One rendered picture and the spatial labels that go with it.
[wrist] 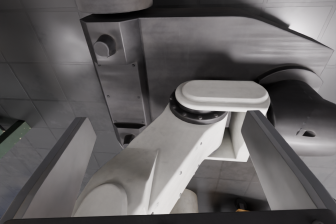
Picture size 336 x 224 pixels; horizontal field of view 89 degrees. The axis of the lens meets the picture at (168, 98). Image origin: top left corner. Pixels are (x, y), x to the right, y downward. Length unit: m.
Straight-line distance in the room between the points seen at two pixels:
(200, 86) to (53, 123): 0.92
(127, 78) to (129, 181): 0.33
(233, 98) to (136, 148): 0.22
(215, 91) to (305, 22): 0.43
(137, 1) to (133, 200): 0.40
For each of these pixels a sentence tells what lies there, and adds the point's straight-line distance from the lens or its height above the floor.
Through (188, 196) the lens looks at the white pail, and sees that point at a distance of 1.38.
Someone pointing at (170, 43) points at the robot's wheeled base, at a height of 0.17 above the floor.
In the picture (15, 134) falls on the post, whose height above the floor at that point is 0.08.
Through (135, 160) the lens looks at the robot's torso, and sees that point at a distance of 0.30.
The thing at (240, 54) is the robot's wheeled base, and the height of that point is 0.17.
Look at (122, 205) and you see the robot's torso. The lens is 0.24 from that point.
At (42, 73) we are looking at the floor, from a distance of 0.94.
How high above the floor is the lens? 0.61
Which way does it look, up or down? 53 degrees down
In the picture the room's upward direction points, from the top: 170 degrees counter-clockwise
